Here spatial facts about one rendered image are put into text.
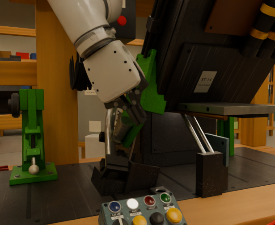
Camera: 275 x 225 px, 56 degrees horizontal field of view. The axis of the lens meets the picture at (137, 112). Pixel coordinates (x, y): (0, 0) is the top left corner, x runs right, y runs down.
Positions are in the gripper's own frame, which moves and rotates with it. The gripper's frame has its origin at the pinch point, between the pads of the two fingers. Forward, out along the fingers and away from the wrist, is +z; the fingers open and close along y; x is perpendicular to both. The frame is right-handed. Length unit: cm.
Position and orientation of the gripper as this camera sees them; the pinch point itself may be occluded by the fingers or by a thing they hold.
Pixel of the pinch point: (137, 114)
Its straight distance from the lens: 54.4
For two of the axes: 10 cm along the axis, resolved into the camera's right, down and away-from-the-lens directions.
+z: 5.0, 8.6, 0.6
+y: -8.2, 4.5, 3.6
